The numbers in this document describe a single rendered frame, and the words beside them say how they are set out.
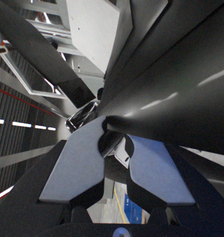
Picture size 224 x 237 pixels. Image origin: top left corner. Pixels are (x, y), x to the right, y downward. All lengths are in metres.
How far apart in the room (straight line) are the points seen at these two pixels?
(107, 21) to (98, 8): 0.04
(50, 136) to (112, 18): 12.61
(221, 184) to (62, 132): 12.52
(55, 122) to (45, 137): 1.51
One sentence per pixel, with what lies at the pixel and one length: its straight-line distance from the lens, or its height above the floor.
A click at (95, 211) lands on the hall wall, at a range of 13.80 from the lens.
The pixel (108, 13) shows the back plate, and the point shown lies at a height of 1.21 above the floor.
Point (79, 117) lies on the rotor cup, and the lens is 0.28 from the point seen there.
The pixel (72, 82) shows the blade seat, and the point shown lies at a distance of 0.34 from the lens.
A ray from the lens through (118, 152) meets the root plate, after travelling 0.31.
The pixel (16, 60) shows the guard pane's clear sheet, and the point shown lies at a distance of 1.49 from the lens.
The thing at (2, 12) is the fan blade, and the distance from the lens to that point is 0.39.
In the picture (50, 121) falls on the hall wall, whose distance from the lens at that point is 13.00.
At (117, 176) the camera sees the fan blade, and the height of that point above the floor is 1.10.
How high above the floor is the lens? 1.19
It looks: 5 degrees down
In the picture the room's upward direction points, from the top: 82 degrees counter-clockwise
